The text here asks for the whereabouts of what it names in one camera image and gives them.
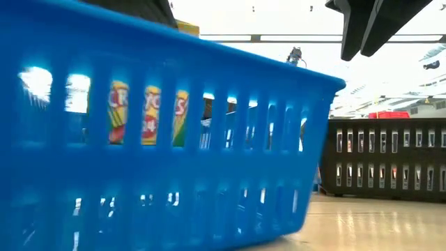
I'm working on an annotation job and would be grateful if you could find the black overhead beam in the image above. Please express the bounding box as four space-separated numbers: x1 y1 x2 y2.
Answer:
199 33 446 44

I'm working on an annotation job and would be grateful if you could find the black overhead camera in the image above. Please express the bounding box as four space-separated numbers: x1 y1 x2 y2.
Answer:
286 47 307 68

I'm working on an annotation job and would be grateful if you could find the black plastic slotted basket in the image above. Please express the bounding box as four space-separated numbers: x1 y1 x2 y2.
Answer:
319 117 446 204

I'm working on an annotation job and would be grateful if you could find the yellow crayon box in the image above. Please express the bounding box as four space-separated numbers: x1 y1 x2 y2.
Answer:
107 20 200 147

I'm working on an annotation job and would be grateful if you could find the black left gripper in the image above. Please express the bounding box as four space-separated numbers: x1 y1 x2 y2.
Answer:
79 0 178 29

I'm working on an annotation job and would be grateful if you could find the red plastic crate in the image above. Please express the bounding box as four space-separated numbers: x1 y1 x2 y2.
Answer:
368 111 411 120

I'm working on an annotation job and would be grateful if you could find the blue plastic slotted basket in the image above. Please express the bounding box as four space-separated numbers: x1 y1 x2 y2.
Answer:
0 0 346 251

